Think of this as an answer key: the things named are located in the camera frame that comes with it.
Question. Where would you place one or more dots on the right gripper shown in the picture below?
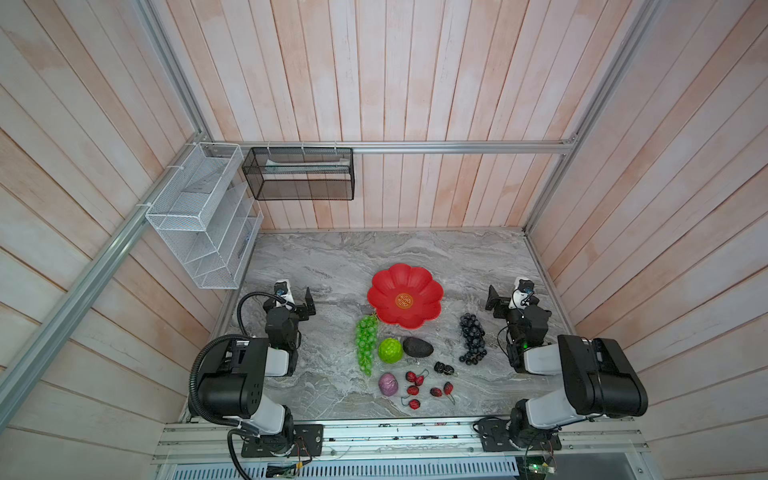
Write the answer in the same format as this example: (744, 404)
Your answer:
(498, 303)

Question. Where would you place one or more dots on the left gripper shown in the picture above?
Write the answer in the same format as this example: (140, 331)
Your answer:
(302, 306)

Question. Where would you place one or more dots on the black grape bunch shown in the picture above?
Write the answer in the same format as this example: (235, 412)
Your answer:
(474, 339)

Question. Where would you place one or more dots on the green grape bunch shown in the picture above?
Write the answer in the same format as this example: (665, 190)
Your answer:
(366, 332)

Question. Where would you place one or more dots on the dark avocado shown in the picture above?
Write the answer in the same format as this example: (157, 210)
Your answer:
(417, 348)

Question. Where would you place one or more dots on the green bumpy round fruit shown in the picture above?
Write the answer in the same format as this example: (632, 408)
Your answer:
(390, 351)

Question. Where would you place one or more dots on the purple fig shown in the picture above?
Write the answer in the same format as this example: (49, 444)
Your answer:
(388, 384)

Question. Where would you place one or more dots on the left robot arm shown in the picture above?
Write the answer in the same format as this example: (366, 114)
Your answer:
(226, 384)

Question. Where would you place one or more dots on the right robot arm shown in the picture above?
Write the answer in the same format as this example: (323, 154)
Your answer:
(598, 380)

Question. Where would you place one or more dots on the red flower-shaped fruit bowl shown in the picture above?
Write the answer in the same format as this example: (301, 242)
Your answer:
(405, 296)

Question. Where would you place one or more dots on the dark blackberry pair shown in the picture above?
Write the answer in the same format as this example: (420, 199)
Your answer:
(444, 369)

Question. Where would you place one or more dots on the red cherry right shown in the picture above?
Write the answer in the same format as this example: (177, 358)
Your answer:
(447, 390)

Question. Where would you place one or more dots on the red cherry pair upper left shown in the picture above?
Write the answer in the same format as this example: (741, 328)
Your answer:
(416, 379)

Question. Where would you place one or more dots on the green circuit board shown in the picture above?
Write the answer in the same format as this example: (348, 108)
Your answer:
(283, 471)

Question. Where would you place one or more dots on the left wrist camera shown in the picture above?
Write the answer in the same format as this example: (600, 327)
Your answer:
(282, 289)

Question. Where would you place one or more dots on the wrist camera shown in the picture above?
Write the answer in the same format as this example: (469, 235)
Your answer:
(522, 293)
(282, 289)

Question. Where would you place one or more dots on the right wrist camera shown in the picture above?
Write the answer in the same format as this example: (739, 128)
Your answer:
(522, 293)

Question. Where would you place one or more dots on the white wire mesh shelf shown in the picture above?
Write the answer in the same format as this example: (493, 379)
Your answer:
(206, 218)

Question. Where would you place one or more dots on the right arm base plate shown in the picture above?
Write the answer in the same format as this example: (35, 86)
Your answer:
(504, 435)

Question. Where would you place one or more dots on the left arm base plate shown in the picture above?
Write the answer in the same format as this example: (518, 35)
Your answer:
(303, 439)

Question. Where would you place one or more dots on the black wire mesh basket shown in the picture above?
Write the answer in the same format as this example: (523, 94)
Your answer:
(300, 173)

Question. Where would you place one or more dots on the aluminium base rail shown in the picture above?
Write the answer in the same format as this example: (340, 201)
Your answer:
(198, 443)

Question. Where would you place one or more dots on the white slotted cable duct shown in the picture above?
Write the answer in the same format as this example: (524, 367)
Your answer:
(438, 468)

